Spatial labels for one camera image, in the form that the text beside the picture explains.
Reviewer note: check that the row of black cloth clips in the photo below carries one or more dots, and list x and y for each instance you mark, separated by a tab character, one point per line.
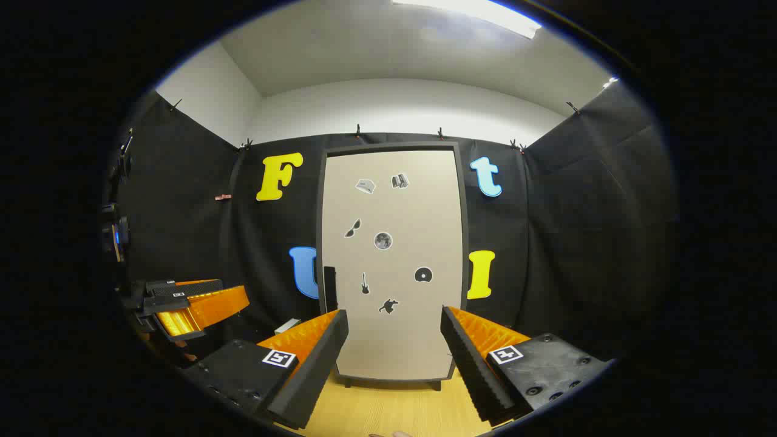
358	130

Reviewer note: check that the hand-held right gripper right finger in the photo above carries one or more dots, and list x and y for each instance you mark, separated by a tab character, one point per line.
473	370

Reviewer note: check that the green book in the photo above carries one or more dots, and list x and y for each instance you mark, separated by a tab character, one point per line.
287	326

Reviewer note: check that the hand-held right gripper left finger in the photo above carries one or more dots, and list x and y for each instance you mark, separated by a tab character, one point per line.
315	370

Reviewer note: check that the black backdrop cloth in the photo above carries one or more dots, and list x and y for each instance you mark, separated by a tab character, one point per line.
182	212

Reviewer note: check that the beige cabinet door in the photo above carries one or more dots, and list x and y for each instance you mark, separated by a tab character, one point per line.
394	340

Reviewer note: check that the grey cabinet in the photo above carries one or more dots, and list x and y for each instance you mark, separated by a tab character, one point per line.
388	146

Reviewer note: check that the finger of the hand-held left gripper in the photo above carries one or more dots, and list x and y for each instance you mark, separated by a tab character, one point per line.
194	289
212	306

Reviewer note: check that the ceiling light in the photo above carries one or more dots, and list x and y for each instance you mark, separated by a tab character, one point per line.
479	13

